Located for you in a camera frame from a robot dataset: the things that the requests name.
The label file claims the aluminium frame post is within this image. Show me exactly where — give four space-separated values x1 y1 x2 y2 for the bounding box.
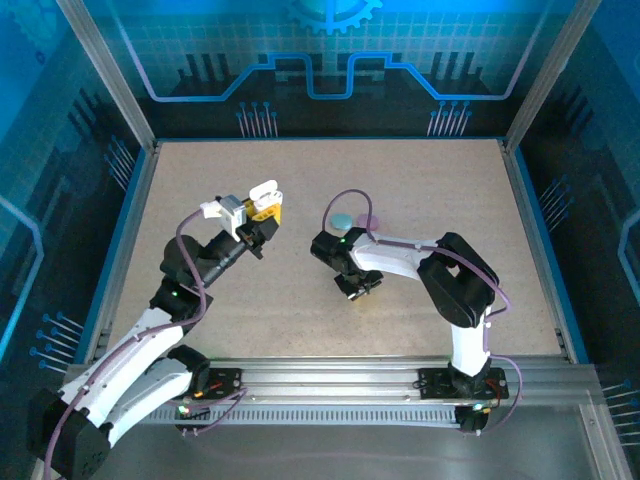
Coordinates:
503 0 604 151
54 0 159 151

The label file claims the right controller board with LED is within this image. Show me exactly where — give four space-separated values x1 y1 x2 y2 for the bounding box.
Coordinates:
457 402 494 436

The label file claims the white earbud charging case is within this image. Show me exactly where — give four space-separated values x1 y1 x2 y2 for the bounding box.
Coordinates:
247 179 284 207

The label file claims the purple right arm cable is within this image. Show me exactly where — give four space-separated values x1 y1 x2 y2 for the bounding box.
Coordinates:
324 188 525 436

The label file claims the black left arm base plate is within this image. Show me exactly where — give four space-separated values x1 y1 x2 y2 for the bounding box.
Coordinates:
152 368 245 400

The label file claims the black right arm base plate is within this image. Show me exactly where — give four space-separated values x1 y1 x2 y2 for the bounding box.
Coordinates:
418 367 510 400

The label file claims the grey metal tray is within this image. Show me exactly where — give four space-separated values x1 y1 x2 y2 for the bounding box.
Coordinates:
29 394 634 480

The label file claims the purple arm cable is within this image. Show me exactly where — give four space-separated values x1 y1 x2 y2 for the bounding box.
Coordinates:
43 209 250 480
324 188 525 436

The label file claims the controller board with led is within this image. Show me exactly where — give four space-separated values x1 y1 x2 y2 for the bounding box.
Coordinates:
457 402 494 436
173 399 211 436

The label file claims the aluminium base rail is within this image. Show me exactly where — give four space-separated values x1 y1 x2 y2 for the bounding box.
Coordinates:
64 355 601 401

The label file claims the aluminium table side rail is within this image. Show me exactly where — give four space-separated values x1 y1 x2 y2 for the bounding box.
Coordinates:
498 139 576 364
82 142 161 364

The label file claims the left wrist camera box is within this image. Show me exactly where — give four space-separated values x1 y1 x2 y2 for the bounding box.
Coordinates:
199 193 249 241

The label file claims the slotted grey cable duct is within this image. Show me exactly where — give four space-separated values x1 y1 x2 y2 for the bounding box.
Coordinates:
78 404 464 427

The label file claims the left controller board with LED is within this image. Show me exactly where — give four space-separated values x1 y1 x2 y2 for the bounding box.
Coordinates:
173 399 211 436

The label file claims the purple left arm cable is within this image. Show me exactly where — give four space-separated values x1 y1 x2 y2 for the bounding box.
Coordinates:
43 209 250 480

